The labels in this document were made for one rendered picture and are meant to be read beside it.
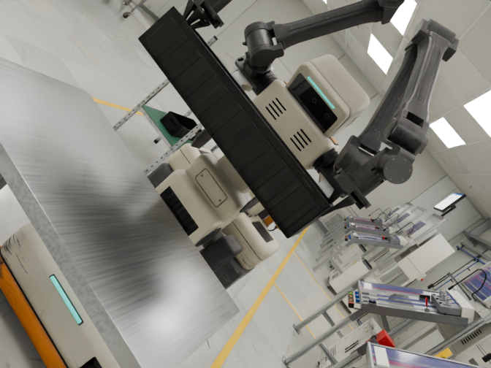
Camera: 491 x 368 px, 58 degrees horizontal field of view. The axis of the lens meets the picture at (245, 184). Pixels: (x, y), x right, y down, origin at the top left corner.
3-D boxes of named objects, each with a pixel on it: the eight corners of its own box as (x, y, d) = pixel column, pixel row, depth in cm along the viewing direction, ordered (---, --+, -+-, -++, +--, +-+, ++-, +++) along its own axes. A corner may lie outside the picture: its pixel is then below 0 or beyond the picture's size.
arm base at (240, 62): (276, 80, 143) (253, 53, 145) (284, 64, 136) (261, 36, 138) (256, 90, 139) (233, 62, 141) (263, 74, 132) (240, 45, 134)
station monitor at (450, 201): (439, 212, 616) (465, 193, 608) (431, 208, 672) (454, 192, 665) (446, 219, 614) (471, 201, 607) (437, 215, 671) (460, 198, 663)
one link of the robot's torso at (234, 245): (161, 219, 168) (210, 179, 164) (204, 280, 163) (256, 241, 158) (125, 222, 142) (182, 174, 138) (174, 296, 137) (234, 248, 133)
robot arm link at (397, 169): (426, 137, 96) (391, 117, 96) (446, 141, 85) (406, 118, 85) (394, 184, 98) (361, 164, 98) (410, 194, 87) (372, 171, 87)
